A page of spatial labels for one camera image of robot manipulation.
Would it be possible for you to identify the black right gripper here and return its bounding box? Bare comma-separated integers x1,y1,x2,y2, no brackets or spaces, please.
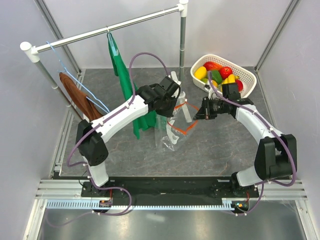
193,96,229,120

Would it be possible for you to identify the clear zip top bag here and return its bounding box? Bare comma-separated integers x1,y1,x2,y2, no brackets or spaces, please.
154,92,199,152

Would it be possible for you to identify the yellow banana bunch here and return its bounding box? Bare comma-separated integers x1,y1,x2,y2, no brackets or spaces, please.
211,74,240,88

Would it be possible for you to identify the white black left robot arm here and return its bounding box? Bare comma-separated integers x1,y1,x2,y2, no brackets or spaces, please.
76,71,181,197

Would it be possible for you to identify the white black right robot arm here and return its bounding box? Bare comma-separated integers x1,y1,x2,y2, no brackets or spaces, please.
193,83,297,197

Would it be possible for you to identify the yellow green mango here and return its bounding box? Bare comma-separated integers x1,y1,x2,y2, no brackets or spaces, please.
200,78,208,84

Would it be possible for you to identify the green shirt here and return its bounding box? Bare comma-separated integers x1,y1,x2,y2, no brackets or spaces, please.
108,44,156,140

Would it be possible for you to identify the green bell pepper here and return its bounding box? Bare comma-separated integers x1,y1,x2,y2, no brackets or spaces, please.
207,70,223,85

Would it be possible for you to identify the yellow lemon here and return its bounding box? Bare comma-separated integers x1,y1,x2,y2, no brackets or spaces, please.
193,66,207,80

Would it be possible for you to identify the red pomegranate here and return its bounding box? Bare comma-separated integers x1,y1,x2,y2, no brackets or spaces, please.
235,79,244,92

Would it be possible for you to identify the red apple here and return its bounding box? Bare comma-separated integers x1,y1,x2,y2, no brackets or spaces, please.
218,66,233,80

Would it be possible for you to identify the white plastic basket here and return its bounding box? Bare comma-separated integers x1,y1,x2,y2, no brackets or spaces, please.
190,54,257,98

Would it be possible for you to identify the light blue hanger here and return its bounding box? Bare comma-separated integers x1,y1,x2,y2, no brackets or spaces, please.
46,41,110,114

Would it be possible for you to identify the brown towel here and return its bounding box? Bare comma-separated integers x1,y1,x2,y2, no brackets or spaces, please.
59,72,103,122

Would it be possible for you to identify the blue shirt hanger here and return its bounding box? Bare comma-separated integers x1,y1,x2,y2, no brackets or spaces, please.
106,26,119,57

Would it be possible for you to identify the white clothes rack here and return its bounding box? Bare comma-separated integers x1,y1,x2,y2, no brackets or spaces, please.
20,0,189,121

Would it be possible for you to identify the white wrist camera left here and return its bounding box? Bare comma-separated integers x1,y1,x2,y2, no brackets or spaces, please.
169,80,181,99

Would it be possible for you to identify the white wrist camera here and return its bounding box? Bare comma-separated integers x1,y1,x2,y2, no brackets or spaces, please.
204,84,219,100
169,80,181,99

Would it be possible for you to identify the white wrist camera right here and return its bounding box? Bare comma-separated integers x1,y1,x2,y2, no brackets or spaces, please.
204,84,219,100

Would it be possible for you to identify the slotted cable duct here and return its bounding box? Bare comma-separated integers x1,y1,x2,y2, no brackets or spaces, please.
46,199,239,211

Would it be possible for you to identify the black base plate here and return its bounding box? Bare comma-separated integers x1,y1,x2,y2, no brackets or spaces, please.
81,176,259,207

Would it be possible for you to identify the aluminium frame rail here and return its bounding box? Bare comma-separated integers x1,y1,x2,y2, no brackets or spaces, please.
36,179,308,201

